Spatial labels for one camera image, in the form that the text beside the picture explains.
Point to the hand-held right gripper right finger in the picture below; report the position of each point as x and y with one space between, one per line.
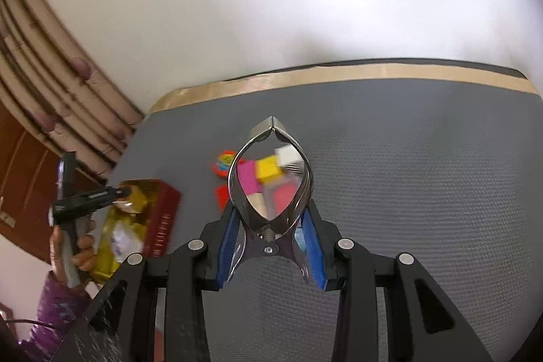
316 254

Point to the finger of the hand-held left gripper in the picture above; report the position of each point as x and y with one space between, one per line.
91 201

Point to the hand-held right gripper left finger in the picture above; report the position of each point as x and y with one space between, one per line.
225 249

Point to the clear case with red card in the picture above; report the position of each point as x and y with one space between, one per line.
283 196

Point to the dark red candy box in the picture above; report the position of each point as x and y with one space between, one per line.
163 213

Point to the stainless steel clip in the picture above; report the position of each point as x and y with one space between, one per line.
268 127

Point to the person's left forearm purple sleeve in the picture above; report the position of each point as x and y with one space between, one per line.
59 311

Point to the person's left hand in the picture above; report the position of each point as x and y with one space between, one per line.
85 251

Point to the brown wooden door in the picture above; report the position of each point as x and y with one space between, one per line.
25 184

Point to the small red piece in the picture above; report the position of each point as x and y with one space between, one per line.
222 197

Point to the pink block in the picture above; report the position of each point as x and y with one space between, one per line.
248 179

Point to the rainbow toy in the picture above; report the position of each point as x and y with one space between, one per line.
222 163

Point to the beige floral curtain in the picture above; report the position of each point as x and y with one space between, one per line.
51 90

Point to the yellow block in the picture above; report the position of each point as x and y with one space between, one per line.
267 170

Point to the white zigzag block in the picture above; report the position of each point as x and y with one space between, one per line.
289 158

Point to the grey perforated mat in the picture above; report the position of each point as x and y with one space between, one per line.
403 158

